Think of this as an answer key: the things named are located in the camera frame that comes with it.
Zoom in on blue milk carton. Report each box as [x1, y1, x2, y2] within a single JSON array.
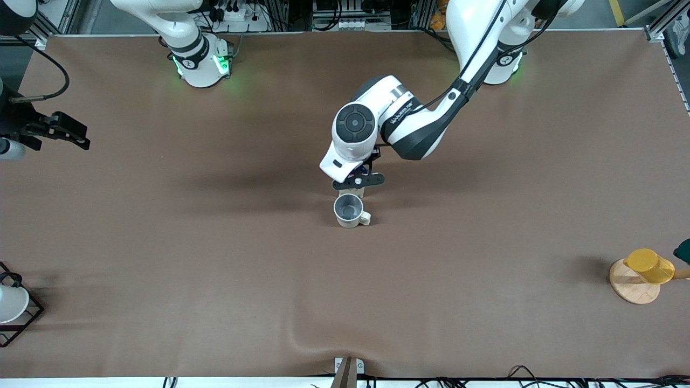
[[353, 165, 374, 198]]

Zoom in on cream ceramic mug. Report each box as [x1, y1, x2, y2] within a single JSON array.
[[333, 193, 372, 229]]

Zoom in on white cup in rack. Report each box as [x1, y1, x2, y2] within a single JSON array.
[[0, 285, 30, 324]]

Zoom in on wooden cup stand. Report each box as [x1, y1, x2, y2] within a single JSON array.
[[609, 259, 690, 305]]

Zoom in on yellow plastic cup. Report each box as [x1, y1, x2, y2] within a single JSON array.
[[624, 248, 675, 285]]

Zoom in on brown table mat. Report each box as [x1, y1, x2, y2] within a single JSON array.
[[0, 30, 690, 379]]

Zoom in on bag of orange buns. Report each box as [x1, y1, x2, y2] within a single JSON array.
[[430, 0, 451, 31]]

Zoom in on white power strip with plugs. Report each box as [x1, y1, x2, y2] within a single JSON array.
[[208, 0, 271, 33]]

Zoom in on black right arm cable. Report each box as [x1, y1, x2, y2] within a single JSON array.
[[10, 35, 71, 104]]

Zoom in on aluminium frame profile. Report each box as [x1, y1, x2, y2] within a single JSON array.
[[644, 0, 690, 44], [30, 0, 81, 50]]

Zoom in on black wire rack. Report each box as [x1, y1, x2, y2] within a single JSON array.
[[0, 262, 45, 348]]

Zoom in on metal table bracket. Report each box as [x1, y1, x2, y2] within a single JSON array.
[[330, 357, 365, 388]]

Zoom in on black floor cables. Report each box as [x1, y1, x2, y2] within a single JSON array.
[[162, 365, 690, 388]]

